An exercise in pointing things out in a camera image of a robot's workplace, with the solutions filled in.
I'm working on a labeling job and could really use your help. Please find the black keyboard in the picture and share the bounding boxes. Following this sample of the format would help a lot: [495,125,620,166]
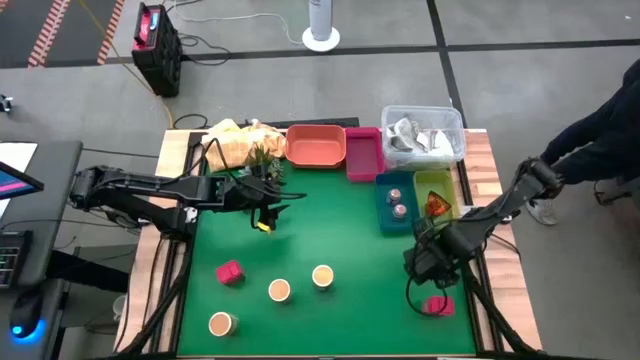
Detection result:
[0,230,30,290]

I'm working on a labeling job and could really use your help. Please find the yellow-green plastic bin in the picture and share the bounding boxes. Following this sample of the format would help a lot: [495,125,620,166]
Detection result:
[413,169,460,221]

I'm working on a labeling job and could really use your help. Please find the black flat bar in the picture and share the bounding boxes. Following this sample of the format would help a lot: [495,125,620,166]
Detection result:
[238,116,361,130]

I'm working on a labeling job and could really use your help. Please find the succulent plant in black pot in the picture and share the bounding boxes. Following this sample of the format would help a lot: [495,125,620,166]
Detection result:
[244,143,286,184]

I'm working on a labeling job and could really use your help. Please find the white floor cable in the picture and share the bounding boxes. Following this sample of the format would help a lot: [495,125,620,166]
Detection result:
[162,0,307,47]

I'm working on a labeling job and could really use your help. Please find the black coiled floor cable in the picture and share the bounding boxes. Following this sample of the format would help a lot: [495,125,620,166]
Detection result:
[171,113,210,131]

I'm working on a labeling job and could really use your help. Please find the taco seasoning packet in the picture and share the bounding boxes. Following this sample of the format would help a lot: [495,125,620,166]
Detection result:
[424,190,453,219]

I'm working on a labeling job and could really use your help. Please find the black aluminium table frame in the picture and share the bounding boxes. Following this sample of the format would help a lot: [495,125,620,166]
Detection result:
[113,117,544,360]

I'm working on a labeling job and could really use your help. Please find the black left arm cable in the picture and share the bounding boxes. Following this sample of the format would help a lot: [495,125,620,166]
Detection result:
[189,137,309,201]

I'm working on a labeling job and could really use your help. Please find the yellow floor cable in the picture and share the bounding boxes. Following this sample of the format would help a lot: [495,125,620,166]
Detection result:
[77,0,175,129]

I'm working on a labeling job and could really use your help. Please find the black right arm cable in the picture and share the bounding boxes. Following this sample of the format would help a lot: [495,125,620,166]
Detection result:
[405,272,451,317]

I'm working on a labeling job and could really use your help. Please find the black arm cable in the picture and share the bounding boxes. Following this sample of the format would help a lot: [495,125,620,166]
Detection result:
[189,137,309,201]
[405,272,451,317]

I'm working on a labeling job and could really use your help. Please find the black mouse blue light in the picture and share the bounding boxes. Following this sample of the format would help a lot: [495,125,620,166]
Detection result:
[8,289,49,346]

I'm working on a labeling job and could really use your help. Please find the person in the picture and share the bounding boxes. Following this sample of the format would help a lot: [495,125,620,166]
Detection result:
[524,58,640,227]

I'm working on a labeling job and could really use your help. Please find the computer monitor lit screen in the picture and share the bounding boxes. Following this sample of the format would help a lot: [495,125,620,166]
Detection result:
[0,160,45,201]

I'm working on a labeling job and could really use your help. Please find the clear plastic storage container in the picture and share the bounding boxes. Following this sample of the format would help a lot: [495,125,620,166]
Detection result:
[380,104,467,171]

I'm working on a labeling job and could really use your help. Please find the white paper sheet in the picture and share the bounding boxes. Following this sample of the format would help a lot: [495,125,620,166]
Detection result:
[0,142,39,174]

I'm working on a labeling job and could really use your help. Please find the pink plastic bin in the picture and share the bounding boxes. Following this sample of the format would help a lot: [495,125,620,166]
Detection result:
[344,126,386,183]

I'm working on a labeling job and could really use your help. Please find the white cup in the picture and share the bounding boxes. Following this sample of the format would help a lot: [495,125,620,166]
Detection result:
[111,294,129,322]

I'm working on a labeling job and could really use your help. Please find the grey desk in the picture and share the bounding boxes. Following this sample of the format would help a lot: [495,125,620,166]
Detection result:
[0,140,85,360]

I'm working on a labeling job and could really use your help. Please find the blue plastic bin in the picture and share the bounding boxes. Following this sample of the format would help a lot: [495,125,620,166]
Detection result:
[374,171,420,235]

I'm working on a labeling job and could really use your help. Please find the black and red toolbox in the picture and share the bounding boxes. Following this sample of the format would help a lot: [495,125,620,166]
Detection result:
[130,2,184,99]

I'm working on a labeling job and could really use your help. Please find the orange plastic bin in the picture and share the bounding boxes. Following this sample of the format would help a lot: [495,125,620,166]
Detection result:
[284,123,348,170]

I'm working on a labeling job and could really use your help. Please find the crumpled grey wrappers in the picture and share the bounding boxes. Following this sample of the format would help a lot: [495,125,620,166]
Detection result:
[387,117,454,154]

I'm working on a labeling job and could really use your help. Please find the green table mat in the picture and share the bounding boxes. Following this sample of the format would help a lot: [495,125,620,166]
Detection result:
[177,159,476,357]

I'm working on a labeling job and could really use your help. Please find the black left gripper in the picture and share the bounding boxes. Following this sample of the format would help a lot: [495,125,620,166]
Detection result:
[219,174,290,234]

